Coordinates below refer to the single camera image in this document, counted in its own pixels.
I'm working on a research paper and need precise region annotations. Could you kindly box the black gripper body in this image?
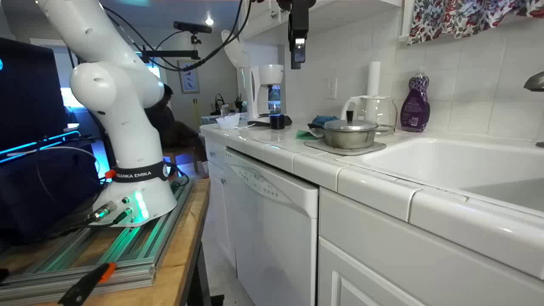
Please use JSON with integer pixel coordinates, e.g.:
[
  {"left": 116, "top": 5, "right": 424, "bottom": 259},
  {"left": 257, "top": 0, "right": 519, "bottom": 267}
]
[{"left": 276, "top": 0, "right": 317, "bottom": 39}]

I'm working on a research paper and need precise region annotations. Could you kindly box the silver pot lid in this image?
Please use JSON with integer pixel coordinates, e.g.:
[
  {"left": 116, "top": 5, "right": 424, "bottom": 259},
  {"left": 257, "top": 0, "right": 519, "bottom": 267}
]
[{"left": 323, "top": 109, "right": 379, "bottom": 135}]

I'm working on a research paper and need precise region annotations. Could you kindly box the steel cooking pot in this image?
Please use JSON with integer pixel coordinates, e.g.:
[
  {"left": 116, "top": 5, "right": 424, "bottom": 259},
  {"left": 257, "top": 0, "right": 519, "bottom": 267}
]
[{"left": 322, "top": 128, "right": 379, "bottom": 152}]

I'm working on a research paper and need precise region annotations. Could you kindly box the blue cloth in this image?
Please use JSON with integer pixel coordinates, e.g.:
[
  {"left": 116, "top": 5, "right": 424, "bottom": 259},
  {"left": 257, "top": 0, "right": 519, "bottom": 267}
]
[{"left": 308, "top": 114, "right": 340, "bottom": 131}]

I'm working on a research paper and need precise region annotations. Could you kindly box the white paper towel roll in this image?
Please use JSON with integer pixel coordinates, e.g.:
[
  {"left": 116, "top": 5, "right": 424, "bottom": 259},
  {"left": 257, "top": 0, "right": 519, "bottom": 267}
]
[{"left": 366, "top": 60, "right": 383, "bottom": 99}]

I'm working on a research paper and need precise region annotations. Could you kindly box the white tissue pile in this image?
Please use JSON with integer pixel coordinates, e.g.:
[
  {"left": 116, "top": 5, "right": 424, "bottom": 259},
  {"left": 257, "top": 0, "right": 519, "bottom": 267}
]
[{"left": 216, "top": 113, "right": 243, "bottom": 131}]

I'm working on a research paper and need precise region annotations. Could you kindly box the grey cloth mat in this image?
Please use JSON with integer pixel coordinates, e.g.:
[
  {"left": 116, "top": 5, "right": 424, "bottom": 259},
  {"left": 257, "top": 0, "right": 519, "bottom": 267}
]
[{"left": 303, "top": 138, "right": 388, "bottom": 158}]

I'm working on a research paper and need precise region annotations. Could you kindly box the purple soap bottle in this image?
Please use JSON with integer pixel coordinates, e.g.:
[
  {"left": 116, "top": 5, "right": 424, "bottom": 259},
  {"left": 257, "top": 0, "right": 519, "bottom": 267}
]
[{"left": 400, "top": 73, "right": 432, "bottom": 135}]

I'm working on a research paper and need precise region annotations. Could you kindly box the floral curtain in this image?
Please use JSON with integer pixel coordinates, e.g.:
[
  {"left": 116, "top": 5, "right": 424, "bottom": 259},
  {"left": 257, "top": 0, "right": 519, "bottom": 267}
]
[{"left": 407, "top": 0, "right": 544, "bottom": 46}]

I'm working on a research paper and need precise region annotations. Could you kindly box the white dishwasher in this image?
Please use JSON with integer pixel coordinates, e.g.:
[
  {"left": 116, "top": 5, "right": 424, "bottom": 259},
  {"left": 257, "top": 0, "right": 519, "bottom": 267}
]
[{"left": 225, "top": 148, "right": 320, "bottom": 306}]

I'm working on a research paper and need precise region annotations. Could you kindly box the white sink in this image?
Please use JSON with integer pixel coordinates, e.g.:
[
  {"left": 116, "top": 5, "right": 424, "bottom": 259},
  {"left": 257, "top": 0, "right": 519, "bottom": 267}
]
[{"left": 362, "top": 136, "right": 544, "bottom": 215}]

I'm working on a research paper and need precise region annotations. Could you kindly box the wooden table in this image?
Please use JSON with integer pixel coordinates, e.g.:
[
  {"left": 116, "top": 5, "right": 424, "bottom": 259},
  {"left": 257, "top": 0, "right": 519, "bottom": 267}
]
[{"left": 0, "top": 177, "right": 213, "bottom": 306}]

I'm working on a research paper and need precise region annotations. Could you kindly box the white sink base cabinet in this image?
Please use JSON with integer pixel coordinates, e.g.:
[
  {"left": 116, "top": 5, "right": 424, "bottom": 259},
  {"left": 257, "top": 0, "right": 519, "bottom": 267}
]
[{"left": 317, "top": 186, "right": 544, "bottom": 306}]

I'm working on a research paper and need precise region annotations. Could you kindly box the black monitor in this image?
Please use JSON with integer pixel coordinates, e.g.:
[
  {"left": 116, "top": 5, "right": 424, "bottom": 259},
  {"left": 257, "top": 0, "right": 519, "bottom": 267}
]
[{"left": 0, "top": 36, "right": 104, "bottom": 245}]

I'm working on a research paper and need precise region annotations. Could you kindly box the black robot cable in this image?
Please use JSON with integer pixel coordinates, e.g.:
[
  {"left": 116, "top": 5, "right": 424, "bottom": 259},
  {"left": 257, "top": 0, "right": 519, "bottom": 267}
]
[{"left": 102, "top": 0, "right": 255, "bottom": 73}]

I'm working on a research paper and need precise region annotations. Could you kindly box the black stereo camera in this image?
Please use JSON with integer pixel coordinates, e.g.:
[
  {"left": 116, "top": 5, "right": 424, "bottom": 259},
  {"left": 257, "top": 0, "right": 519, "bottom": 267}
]
[{"left": 172, "top": 21, "right": 215, "bottom": 36}]

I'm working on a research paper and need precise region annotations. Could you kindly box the framed wall picture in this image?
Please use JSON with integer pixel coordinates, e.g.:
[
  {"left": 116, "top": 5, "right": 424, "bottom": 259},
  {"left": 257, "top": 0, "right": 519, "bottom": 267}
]
[{"left": 179, "top": 68, "right": 203, "bottom": 96}]

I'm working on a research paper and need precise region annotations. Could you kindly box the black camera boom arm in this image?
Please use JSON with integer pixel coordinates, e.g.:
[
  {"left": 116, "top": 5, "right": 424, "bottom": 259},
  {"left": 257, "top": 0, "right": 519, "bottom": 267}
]
[{"left": 140, "top": 48, "right": 203, "bottom": 63}]

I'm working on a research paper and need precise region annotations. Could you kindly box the aluminium rail base frame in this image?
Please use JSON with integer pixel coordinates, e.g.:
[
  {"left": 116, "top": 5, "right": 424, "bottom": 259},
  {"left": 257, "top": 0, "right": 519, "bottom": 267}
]
[{"left": 0, "top": 179, "right": 196, "bottom": 303}]

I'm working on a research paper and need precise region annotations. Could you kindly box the orange-handled black clamp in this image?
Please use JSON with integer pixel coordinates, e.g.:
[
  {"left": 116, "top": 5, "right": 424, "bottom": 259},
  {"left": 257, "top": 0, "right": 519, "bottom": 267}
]
[{"left": 58, "top": 260, "right": 119, "bottom": 306}]

